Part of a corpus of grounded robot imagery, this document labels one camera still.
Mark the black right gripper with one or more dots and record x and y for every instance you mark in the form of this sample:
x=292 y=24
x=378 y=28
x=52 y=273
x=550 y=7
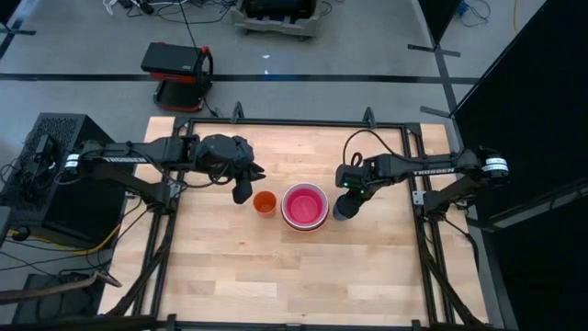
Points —
x=360 y=174

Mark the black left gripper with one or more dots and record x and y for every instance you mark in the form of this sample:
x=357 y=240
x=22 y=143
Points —
x=225 y=154

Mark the orange plastic cup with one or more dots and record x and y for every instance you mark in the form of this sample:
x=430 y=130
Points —
x=265 y=202

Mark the blue plastic cup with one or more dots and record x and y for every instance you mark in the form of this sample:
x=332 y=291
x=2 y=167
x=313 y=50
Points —
x=336 y=214

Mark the white bowl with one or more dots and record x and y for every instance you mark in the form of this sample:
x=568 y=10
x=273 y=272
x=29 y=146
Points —
x=305 y=184

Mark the orange bowl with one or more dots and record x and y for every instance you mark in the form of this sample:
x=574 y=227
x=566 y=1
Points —
x=303 y=229

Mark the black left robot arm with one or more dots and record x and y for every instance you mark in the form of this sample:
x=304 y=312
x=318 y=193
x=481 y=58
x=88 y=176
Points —
x=138 y=154

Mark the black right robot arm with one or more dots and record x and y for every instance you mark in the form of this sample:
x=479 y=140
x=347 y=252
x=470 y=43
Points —
x=432 y=167

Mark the cream wheeled trolley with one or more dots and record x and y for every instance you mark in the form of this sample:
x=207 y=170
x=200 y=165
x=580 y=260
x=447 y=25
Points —
x=275 y=25

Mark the black computer case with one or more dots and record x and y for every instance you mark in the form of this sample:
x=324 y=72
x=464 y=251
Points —
x=69 y=218

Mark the narrow black partition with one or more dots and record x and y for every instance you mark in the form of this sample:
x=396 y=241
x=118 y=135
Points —
x=438 y=16

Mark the tall black partition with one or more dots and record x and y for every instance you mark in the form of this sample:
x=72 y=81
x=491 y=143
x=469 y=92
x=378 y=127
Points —
x=551 y=92

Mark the black corner panel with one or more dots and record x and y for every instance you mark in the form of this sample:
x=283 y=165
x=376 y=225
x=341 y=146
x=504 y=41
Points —
x=7 y=9

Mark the grey metal bracket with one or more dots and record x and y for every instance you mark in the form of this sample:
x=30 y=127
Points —
x=419 y=198

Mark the black metal table frame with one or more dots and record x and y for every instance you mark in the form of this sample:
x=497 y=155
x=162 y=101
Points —
x=425 y=257

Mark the grey metal rail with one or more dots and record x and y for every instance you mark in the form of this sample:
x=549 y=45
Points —
x=542 y=208

